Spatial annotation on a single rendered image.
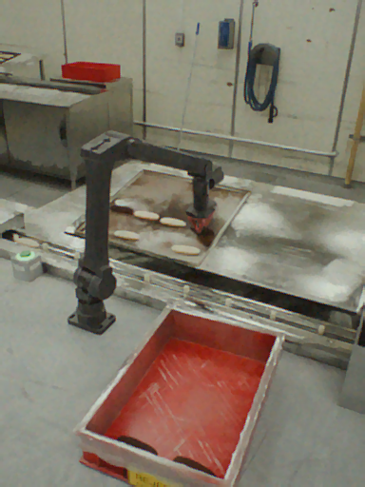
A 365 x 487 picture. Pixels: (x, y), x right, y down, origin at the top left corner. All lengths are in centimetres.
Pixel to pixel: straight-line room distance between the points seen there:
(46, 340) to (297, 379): 68
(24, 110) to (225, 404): 373
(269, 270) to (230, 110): 384
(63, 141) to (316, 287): 319
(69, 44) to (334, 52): 308
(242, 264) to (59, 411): 74
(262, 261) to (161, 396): 61
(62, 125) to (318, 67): 246
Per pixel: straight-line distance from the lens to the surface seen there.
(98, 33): 594
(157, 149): 134
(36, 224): 201
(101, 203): 123
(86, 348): 132
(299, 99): 501
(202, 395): 118
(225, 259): 157
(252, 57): 487
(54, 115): 429
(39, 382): 125
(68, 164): 434
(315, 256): 161
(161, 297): 143
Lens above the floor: 167
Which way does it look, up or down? 29 degrees down
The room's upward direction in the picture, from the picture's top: 2 degrees clockwise
